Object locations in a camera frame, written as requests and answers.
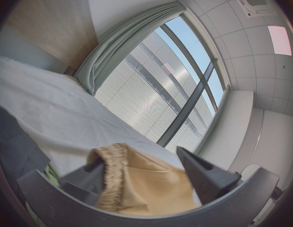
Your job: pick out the window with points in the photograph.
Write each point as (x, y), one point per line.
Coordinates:
(148, 98)

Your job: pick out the tan shorts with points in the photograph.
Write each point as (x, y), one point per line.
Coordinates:
(141, 183)

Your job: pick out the white round table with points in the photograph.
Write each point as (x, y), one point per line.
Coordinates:
(252, 171)

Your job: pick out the ceiling light panel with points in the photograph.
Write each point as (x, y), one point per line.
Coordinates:
(279, 40)

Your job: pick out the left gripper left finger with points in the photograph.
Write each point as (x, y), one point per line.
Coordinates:
(87, 181)

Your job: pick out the green garment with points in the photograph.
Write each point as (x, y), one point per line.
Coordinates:
(51, 176)

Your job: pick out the black garment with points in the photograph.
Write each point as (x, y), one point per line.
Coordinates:
(14, 145)

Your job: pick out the blue-green curtain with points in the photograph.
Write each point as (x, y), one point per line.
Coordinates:
(101, 63)

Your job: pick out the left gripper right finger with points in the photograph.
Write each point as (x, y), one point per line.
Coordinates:
(208, 178)

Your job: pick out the bed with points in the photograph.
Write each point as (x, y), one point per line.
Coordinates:
(66, 107)

